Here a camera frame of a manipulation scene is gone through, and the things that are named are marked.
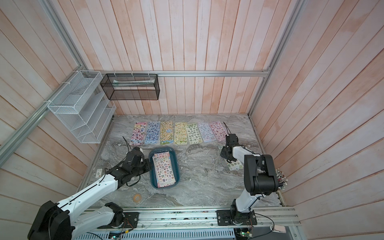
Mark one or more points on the teal plastic storage box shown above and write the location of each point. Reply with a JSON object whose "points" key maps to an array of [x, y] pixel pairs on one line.
{"points": [[174, 165]]}

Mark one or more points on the aluminium frame bar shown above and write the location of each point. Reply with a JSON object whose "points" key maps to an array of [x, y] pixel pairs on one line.
{"points": [[184, 73]]}

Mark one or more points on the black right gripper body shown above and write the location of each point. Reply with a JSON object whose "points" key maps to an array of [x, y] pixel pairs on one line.
{"points": [[224, 153]]}

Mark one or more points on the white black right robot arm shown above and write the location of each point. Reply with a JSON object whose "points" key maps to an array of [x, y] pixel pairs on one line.
{"points": [[260, 180]]}

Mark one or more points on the white wire mesh shelf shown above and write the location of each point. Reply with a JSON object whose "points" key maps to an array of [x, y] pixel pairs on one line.
{"points": [[82, 108]]}

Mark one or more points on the small white card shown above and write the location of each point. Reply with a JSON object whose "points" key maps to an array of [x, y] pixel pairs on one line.
{"points": [[99, 173]]}

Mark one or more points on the blue penguin sticker sheet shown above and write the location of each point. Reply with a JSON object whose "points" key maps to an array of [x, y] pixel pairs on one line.
{"points": [[153, 133]]}

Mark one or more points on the green cactus sticker sheet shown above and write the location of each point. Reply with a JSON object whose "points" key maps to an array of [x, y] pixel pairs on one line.
{"points": [[235, 165]]}

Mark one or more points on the pink character sticker sheet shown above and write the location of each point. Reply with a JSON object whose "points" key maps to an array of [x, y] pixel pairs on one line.
{"points": [[219, 131]]}

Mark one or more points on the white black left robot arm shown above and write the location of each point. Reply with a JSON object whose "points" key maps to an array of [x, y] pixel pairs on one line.
{"points": [[66, 220]]}

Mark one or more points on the white green sticker sheet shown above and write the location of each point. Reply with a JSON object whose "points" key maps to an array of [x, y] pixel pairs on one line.
{"points": [[194, 135]]}

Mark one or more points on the yellow animal sticker sheet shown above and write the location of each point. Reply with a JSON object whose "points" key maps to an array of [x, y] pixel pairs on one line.
{"points": [[166, 133]]}

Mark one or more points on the red cup of pencils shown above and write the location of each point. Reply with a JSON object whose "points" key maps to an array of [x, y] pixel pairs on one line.
{"points": [[282, 180]]}

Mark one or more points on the black wire mesh basket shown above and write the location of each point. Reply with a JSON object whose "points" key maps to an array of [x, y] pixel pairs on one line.
{"points": [[131, 87]]}

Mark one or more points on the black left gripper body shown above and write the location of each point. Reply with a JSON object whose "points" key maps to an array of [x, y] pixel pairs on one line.
{"points": [[143, 167]]}

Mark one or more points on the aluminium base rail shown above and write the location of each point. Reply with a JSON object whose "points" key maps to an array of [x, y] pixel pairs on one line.
{"points": [[169, 218]]}

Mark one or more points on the pink food sticker sheet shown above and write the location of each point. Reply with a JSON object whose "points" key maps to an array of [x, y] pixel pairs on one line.
{"points": [[163, 170]]}

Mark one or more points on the green panda sticker sheet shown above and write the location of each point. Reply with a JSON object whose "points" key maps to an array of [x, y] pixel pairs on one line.
{"points": [[181, 136]]}

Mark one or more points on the lilac gem sticker sheet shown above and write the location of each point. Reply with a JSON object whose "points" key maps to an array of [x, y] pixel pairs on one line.
{"points": [[206, 132]]}

